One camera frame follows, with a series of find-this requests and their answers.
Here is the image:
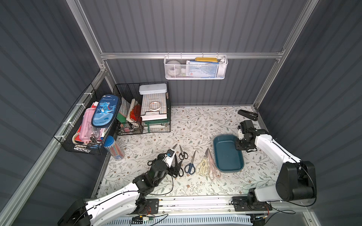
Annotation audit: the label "teal storage box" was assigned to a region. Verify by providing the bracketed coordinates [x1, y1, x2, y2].
[213, 134, 244, 173]

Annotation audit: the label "small black scissors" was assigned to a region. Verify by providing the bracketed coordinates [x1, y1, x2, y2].
[179, 146, 189, 160]

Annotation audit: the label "blue handled scissors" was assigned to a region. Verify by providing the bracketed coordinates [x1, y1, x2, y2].
[184, 151, 196, 175]

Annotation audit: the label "yellow handled scissors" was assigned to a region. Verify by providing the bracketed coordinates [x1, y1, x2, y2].
[196, 149, 210, 177]

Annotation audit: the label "pink handled scissors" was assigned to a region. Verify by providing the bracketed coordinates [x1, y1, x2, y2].
[207, 148, 221, 180]

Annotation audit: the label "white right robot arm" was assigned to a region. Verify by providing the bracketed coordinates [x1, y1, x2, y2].
[235, 120, 317, 210]

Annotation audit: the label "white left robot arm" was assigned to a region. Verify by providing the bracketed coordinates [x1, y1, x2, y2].
[57, 149, 175, 226]

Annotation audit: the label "white plastic box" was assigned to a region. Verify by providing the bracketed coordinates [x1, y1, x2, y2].
[139, 83, 167, 95]

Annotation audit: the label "black stapler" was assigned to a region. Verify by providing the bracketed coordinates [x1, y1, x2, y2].
[238, 109, 258, 121]

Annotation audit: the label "floral table mat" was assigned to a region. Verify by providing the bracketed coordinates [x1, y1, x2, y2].
[98, 107, 279, 197]

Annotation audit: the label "colored pencil tube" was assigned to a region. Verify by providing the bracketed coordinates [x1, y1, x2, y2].
[104, 136, 125, 160]

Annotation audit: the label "blue dinosaur pencil case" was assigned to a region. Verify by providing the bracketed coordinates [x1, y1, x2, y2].
[91, 94, 120, 128]

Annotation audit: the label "pink pencil case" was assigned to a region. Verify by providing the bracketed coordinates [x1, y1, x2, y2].
[79, 107, 96, 142]

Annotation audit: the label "yellow case in basket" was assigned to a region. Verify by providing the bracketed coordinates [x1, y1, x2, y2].
[195, 57, 218, 63]

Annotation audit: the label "white tape roll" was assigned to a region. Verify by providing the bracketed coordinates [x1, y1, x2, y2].
[165, 60, 181, 77]

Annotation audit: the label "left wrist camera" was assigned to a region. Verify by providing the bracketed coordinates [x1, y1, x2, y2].
[164, 149, 175, 168]

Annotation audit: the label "black wire desk organizer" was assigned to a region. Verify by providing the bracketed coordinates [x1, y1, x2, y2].
[113, 82, 171, 136]

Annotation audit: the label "black wire side basket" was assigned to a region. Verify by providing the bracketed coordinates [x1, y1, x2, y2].
[54, 86, 122, 155]

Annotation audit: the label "white wire wall basket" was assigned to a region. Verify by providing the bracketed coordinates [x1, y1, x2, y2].
[164, 55, 228, 80]

